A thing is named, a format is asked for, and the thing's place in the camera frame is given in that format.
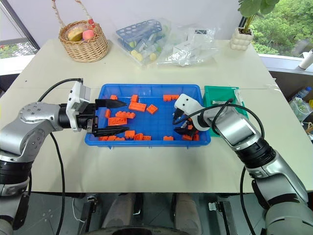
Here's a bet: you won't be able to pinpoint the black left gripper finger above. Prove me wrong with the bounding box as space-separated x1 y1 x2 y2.
92 126 130 138
95 98 128 110

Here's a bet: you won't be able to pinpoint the clear bag with white box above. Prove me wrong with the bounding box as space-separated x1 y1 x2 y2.
156 23 220 68

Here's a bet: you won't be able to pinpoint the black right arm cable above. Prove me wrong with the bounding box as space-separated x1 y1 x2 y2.
174 97 266 235

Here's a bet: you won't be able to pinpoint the clear bag with tube rack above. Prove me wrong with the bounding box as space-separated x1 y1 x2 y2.
113 17 172 67

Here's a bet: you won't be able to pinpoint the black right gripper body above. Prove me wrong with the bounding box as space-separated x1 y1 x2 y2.
179 115 197 131

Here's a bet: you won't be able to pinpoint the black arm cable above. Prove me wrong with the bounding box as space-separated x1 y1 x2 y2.
27 78 84 235
174 97 266 235

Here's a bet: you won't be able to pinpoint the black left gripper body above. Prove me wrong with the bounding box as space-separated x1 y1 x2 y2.
75 102 100 134

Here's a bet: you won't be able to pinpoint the green leafy plant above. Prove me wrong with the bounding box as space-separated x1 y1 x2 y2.
237 0 280 33

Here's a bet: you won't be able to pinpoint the small white box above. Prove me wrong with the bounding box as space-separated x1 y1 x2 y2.
172 41 197 60

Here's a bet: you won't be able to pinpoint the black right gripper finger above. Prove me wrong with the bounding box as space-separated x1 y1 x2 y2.
173 109 185 125
174 127 197 137

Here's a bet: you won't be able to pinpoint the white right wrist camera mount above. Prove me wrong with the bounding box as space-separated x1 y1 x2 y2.
174 93 204 116

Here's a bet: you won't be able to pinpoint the grey robot leg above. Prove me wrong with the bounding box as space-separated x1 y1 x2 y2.
174 193 203 235
101 193 138 232

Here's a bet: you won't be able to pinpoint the large orange toy brick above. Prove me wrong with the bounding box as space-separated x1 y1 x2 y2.
128 101 147 112
107 117 128 126

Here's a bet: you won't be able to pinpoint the white tube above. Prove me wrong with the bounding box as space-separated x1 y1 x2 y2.
298 47 313 71

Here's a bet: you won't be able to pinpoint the clear plastic packet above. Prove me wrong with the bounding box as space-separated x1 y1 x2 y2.
212 88 246 109

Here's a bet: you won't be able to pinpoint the blue plastic bin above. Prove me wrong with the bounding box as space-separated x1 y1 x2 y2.
84 83 212 149

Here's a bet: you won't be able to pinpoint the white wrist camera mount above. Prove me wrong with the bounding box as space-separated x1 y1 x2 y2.
65 80 91 133
174 93 204 116

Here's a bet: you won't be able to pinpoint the blue test tube rack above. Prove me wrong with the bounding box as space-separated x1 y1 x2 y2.
115 19 164 47

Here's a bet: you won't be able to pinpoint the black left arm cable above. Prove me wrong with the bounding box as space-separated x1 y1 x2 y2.
27 78 84 235

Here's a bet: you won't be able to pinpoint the woven wicker basket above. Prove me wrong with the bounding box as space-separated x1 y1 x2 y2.
51 0 110 63

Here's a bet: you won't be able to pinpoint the green plastic bin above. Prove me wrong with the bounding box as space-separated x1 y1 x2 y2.
203 85 250 138

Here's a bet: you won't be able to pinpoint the yellow toy food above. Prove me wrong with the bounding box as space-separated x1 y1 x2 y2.
67 25 84 42

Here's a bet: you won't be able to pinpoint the white bubble plant pot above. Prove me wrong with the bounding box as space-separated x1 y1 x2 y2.
230 26 255 52

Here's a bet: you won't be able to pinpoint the pink toy food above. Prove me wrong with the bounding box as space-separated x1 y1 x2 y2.
82 29 95 41

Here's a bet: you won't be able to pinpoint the clear plastic bottles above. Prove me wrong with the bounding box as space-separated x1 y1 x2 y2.
288 86 313 123

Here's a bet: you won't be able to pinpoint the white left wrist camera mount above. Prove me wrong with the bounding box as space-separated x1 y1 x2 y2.
65 80 91 133

